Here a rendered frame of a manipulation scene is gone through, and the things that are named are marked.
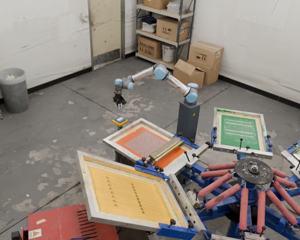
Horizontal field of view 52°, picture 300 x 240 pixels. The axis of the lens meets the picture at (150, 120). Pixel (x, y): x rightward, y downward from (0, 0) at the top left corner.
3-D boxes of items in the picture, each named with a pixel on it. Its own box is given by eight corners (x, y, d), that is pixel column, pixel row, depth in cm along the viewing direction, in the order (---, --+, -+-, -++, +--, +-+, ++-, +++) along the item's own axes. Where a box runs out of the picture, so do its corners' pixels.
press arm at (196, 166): (186, 167, 286) (187, 163, 284) (190, 164, 290) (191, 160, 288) (202, 176, 277) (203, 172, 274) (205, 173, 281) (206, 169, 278)
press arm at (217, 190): (135, 147, 329) (135, 142, 326) (138, 144, 333) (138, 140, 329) (240, 211, 263) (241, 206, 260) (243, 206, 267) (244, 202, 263)
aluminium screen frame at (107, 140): (102, 142, 318) (102, 139, 316) (141, 120, 356) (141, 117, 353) (161, 180, 276) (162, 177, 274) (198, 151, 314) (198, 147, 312)
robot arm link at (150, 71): (164, 57, 326) (125, 75, 343) (163, 61, 317) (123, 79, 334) (169, 66, 331) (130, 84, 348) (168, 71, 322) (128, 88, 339)
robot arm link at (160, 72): (200, 91, 330) (159, 61, 317) (200, 98, 318) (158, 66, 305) (192, 99, 336) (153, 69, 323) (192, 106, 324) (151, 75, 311)
